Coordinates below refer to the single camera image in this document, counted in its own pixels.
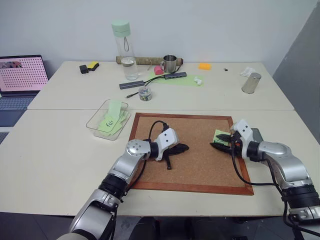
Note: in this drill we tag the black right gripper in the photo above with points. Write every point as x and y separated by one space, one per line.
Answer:
235 146

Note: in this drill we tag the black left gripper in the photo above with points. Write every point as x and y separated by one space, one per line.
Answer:
172 150

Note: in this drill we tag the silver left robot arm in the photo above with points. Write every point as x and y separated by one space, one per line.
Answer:
125 165

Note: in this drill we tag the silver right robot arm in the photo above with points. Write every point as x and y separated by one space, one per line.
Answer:
287 160

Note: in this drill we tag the green sticky note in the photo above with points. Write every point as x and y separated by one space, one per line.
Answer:
220 132

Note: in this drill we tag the clear jar of pushpins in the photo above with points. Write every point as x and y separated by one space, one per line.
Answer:
145 94

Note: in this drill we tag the green note with writing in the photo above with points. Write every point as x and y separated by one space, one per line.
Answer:
110 125

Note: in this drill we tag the blank green note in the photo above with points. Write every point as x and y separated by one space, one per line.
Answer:
114 109

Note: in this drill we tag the clear plastic box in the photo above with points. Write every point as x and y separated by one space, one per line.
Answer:
100 117

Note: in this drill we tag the small black box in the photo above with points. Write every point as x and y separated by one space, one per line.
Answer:
84 69

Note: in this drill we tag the wood framed cork board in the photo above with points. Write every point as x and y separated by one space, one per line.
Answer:
195 162

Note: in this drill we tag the pile of green notes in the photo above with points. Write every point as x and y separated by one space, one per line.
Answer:
124 116

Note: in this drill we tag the stainless steel cup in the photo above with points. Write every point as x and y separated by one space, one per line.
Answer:
251 83

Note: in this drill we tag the small white crumpled object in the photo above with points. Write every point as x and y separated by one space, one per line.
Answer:
198 81

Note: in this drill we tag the light green paper sheet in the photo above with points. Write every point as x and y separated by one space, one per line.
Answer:
180 82

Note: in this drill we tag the white crumpled tissue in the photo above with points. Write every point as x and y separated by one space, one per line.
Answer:
247 71

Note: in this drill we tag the orange sponge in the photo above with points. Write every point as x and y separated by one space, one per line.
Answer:
205 66

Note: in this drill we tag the gray USB hub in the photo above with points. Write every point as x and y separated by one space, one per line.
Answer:
175 75
131 84

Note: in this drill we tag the pink eraser block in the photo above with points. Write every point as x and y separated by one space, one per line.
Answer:
158 70

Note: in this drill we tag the stainless steel mug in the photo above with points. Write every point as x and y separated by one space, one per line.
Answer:
170 63

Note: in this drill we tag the rolled bamboo mat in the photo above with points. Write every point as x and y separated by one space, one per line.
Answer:
147 60

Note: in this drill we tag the clear bottle with green lid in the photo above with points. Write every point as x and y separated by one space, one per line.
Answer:
125 50

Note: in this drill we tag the yellow and black sponge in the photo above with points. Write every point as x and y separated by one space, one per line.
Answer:
93 66

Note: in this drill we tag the laptop with pink screen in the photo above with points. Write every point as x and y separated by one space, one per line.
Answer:
20 75

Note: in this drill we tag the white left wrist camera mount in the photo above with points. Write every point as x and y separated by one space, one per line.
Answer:
167 138

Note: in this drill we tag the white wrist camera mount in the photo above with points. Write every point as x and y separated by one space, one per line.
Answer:
167 138
243 131

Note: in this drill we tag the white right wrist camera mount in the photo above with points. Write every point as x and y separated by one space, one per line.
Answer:
243 131

